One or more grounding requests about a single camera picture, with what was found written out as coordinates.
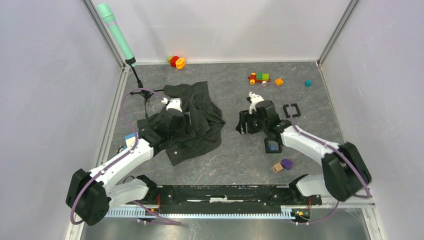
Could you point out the red yellow toy car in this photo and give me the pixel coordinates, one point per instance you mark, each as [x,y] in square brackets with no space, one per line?
[259,78]

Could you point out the yellow toy brick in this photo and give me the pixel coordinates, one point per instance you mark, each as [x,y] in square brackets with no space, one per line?
[279,82]

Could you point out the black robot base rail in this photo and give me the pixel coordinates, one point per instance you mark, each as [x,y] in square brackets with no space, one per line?
[226,199]

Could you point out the teal toy cube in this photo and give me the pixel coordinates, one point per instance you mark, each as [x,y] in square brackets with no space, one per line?
[308,83]

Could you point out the white blue toy brick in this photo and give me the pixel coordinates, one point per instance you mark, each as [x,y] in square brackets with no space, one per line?
[130,139]

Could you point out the black microphone tripod stand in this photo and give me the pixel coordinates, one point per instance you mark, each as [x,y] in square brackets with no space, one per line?
[146,94]

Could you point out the wooden letter cube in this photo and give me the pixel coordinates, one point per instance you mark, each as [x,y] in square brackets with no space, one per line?
[277,167]

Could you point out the purple toy brick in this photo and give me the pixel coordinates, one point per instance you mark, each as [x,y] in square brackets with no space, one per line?
[286,164]

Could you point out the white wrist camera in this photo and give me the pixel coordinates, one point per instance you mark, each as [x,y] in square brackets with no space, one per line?
[254,99]
[174,104]

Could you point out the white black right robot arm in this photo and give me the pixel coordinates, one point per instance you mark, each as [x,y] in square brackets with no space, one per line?
[344,171]

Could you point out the red orange green toy blocks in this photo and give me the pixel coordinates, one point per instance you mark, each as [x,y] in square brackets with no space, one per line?
[176,62]

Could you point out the green foam microphone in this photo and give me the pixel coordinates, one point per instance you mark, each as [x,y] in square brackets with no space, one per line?
[109,19]

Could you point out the black square frame far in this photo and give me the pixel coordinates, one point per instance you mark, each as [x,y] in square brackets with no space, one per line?
[291,110]

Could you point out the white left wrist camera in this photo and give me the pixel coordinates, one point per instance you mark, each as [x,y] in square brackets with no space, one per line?
[174,104]

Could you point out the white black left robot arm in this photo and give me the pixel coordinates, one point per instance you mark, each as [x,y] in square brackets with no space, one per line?
[93,193]

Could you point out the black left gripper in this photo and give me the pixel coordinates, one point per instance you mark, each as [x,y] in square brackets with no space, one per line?
[184,130]

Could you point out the blue owl toy figure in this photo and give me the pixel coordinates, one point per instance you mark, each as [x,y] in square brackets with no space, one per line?
[121,148]

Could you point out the dark grey pinstriped shirt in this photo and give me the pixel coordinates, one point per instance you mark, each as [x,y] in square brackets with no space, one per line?
[206,121]

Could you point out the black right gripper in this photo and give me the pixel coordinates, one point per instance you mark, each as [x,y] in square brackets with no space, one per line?
[245,116]

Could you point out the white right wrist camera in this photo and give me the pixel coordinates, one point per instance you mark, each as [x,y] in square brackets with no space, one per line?
[254,99]

